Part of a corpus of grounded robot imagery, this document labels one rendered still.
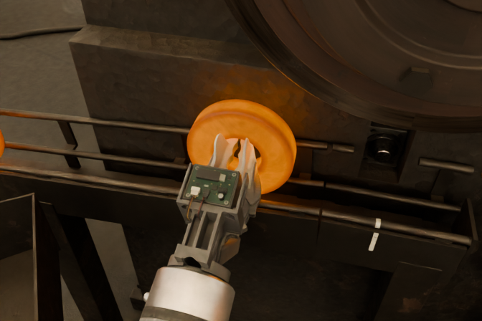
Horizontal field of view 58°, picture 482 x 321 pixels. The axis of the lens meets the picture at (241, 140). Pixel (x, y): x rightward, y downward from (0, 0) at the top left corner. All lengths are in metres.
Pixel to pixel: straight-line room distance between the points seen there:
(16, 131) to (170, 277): 1.65
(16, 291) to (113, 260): 0.75
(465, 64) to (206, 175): 0.28
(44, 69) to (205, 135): 1.89
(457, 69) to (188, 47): 0.39
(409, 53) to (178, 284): 0.30
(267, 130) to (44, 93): 1.77
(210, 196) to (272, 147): 0.13
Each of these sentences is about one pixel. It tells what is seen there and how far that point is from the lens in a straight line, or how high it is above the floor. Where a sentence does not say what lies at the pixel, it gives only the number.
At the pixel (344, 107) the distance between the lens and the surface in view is 0.49.
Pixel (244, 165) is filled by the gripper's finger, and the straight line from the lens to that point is 0.55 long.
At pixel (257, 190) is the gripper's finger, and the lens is 0.56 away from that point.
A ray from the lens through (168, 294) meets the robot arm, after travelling 0.47.
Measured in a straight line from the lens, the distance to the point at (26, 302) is 0.72.
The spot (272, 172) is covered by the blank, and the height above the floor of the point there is 0.75.
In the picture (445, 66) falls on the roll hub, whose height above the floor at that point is 1.01.
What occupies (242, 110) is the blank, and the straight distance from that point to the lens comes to 0.56.
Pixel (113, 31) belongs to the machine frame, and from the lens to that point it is 0.71.
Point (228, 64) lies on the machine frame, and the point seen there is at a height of 0.87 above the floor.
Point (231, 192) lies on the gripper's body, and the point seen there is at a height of 0.82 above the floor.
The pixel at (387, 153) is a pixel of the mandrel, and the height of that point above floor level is 0.75.
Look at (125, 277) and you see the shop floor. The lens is 1.43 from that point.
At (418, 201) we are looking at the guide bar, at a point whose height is 0.70.
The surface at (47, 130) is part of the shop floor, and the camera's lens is 2.01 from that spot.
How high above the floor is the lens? 1.19
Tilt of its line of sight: 42 degrees down
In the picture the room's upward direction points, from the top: straight up
